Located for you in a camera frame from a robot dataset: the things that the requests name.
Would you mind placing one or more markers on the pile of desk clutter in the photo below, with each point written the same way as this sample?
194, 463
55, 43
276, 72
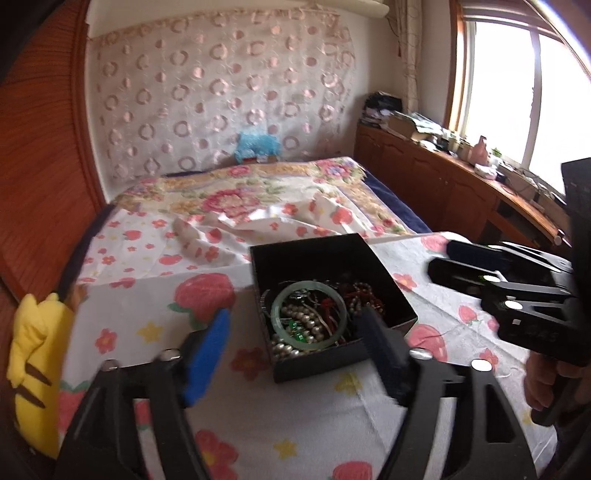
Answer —
508, 177

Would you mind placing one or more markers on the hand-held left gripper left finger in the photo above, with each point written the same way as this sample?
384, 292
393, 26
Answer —
205, 360

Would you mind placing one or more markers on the black jewelry box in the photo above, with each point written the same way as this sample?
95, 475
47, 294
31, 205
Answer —
323, 364

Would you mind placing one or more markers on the person's right hand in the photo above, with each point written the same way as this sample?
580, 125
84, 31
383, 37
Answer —
538, 383

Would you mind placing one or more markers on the ribbed wooden headboard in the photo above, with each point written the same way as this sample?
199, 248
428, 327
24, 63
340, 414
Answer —
41, 138

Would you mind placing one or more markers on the green jade bangle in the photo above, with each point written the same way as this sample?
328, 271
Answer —
307, 285

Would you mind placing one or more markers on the strawberry print bed sheet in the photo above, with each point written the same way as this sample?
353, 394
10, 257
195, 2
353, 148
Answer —
295, 424

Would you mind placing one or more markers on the beige window curtain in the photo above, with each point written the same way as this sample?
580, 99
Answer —
411, 55

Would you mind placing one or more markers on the black bag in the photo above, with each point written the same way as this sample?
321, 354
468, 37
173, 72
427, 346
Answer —
381, 108

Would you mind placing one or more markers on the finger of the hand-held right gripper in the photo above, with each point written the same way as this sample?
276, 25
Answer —
461, 274
475, 253

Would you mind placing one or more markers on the cardboard box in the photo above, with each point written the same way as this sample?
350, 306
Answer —
415, 127

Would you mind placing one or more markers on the floral blanket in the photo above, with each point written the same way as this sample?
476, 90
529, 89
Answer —
240, 203

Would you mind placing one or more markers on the long wooden cabinet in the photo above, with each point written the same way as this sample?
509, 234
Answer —
438, 184

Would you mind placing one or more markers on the yellow plush toy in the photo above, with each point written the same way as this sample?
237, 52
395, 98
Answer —
37, 350

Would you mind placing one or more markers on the circle pattern sheer curtain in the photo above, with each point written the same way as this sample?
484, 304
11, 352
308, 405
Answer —
207, 92

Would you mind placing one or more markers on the blue plush toy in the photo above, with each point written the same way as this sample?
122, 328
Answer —
256, 145

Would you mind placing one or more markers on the wooden framed window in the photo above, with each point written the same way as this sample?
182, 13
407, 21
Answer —
498, 92

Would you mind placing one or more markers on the white curtain pelmet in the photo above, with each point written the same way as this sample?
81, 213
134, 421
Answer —
374, 7

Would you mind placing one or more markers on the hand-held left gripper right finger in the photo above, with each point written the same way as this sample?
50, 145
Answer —
383, 357

